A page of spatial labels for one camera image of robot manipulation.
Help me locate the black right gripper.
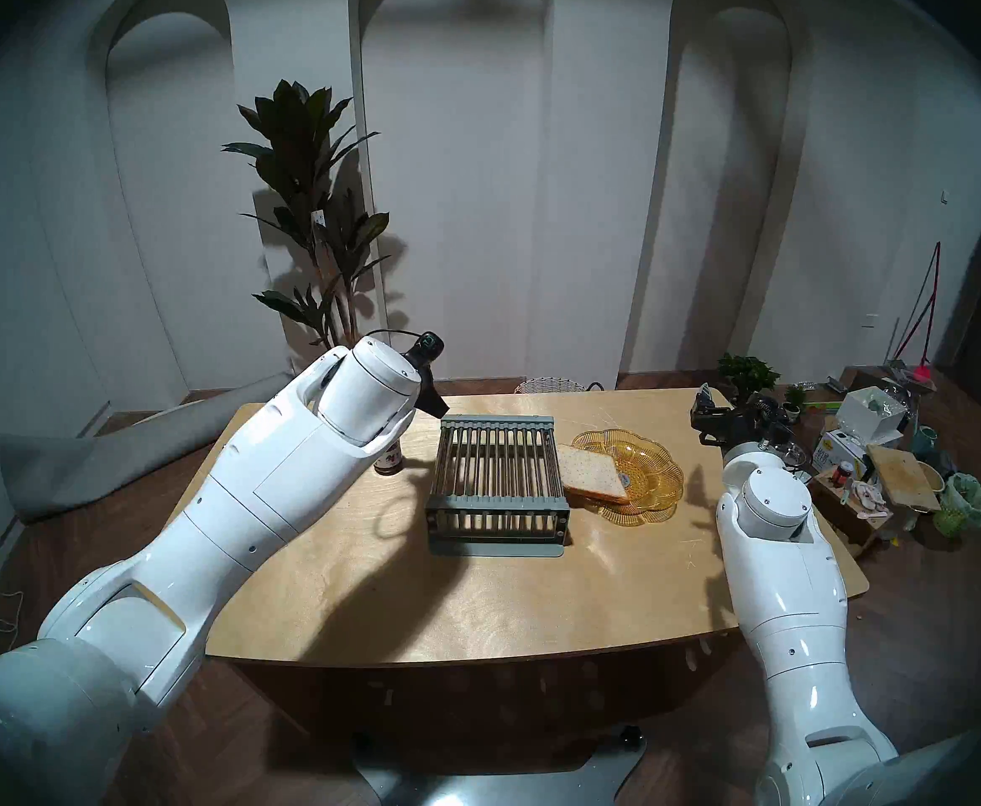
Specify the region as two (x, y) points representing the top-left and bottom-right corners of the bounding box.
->
(690, 383), (793, 448)

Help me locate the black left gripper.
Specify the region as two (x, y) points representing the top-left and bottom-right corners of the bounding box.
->
(411, 358), (450, 417)

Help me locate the amber glass plate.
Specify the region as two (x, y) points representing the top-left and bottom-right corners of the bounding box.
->
(570, 429), (684, 526)

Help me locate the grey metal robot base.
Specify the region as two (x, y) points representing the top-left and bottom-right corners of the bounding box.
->
(352, 729), (646, 806)

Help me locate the slice of white bread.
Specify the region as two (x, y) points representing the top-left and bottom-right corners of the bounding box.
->
(557, 443), (630, 505)

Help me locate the small bushy potted plant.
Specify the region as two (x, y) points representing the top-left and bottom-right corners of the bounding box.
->
(717, 353), (781, 406)

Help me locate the grey dish rack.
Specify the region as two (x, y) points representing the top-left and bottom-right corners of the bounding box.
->
(424, 415), (572, 557)

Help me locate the white carton with yellow print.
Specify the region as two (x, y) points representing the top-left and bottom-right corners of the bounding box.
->
(811, 429), (869, 478)

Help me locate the white open box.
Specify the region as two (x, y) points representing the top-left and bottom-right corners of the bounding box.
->
(836, 386), (911, 448)

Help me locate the low brown cardboard box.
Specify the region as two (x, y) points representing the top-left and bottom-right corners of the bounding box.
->
(805, 473), (894, 562)

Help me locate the wooden cutting board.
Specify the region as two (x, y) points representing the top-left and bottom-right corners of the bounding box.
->
(866, 444), (942, 512)

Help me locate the green mesh bag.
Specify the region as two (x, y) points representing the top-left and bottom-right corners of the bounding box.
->
(934, 473), (981, 538)

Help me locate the tall potted leafy plant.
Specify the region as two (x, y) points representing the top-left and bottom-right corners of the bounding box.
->
(222, 80), (392, 349)

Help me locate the grey rolled mat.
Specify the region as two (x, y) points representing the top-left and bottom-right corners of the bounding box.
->
(0, 372), (294, 524)

